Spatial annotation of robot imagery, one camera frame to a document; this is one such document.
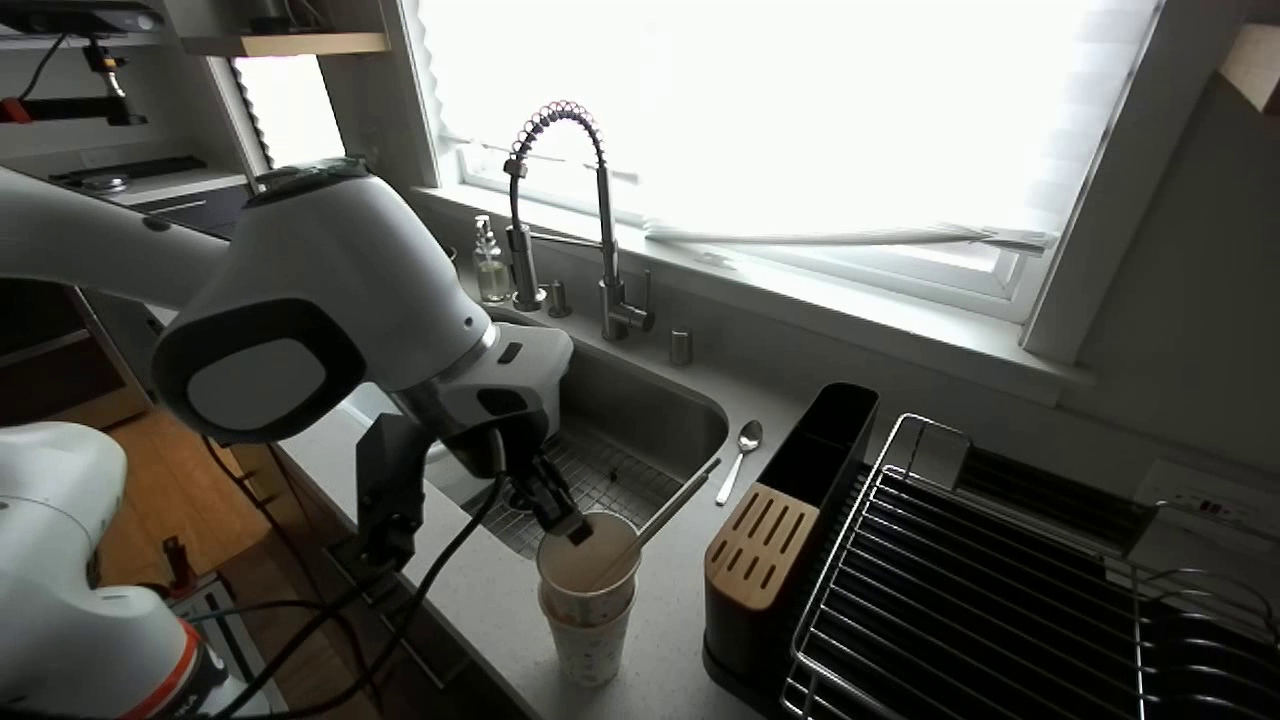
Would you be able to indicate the silver metal spoon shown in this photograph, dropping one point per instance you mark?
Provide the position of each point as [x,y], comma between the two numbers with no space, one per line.
[748,435]

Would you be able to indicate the steel spring kitchen faucet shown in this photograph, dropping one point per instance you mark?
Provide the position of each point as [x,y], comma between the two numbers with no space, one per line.
[607,252]

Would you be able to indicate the black utensil caddy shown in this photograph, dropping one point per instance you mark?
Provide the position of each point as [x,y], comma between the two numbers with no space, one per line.
[827,440]

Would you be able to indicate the wooden knife slot insert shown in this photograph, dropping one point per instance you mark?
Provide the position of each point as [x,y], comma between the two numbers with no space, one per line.
[761,546]

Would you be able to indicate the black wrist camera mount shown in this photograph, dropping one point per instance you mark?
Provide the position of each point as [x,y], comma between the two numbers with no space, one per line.
[394,486]

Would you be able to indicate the grey kitchen sink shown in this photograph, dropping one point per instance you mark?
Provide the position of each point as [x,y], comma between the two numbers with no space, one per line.
[641,402]

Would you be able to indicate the light wooden shelf board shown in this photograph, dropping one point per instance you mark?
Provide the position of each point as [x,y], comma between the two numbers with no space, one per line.
[314,41]

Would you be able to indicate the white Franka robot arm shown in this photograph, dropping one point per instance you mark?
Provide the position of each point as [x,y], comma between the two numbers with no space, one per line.
[332,265]

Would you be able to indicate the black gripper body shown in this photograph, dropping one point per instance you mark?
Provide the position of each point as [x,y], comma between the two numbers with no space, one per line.
[520,455]

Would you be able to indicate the clear glass bottle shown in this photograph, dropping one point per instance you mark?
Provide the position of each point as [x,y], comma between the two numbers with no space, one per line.
[492,274]

